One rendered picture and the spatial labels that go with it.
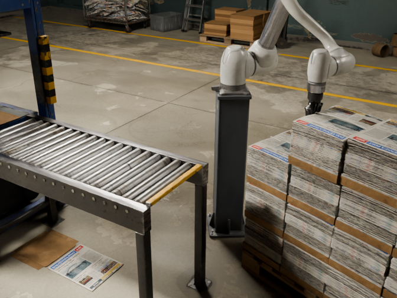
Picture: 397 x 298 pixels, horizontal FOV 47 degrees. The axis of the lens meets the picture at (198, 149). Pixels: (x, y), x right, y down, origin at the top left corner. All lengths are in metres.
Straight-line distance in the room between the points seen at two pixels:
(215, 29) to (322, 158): 6.77
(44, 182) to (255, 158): 1.10
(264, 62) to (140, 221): 1.30
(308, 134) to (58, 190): 1.22
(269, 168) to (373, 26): 6.66
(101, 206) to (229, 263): 1.12
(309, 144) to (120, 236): 1.55
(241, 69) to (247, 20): 5.77
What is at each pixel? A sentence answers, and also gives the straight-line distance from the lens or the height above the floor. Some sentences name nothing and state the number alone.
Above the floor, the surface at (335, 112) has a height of 1.06.
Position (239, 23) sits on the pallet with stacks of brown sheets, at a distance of 8.56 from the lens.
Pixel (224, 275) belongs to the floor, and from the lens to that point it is 2.88.
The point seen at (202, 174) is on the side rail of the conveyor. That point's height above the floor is 0.75.
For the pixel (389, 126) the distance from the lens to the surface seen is 2.31.
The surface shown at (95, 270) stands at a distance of 2.96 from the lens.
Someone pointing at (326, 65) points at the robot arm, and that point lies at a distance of 2.31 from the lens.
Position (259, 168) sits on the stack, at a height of 0.72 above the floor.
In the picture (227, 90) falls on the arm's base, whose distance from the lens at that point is 2.76.
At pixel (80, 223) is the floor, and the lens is 3.40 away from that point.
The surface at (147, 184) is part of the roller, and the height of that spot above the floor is 0.79.
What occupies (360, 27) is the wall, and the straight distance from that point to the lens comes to 8.96.
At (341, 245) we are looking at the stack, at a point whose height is 0.52.
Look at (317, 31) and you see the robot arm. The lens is 2.45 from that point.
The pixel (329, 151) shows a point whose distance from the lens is 2.18.
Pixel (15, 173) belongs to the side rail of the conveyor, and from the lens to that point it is 2.54.
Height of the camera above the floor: 1.87
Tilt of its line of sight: 25 degrees down
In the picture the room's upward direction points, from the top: 1 degrees clockwise
